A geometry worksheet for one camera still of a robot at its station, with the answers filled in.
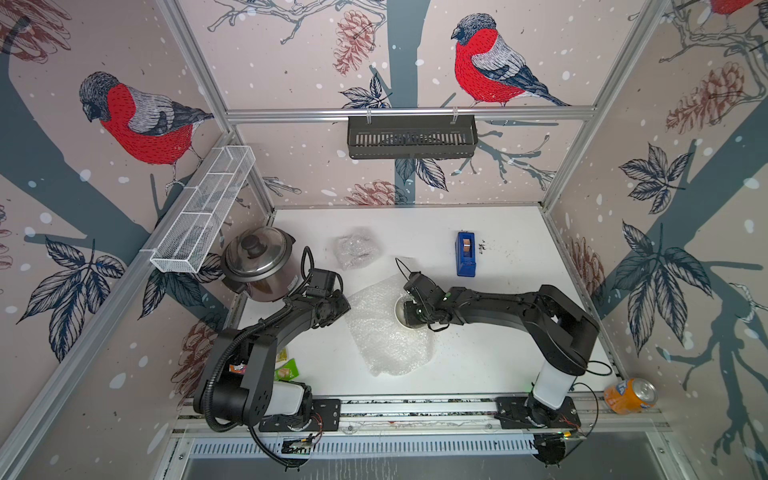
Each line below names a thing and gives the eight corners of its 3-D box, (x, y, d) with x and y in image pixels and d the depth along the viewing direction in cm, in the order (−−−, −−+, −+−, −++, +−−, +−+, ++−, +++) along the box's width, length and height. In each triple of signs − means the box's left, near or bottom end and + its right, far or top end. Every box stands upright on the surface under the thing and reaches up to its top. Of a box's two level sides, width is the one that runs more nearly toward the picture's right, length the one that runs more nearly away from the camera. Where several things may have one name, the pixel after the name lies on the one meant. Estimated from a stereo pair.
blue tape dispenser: (455, 276, 102) (458, 265, 97) (455, 242, 112) (458, 230, 107) (471, 278, 102) (476, 267, 96) (470, 244, 111) (474, 232, 106)
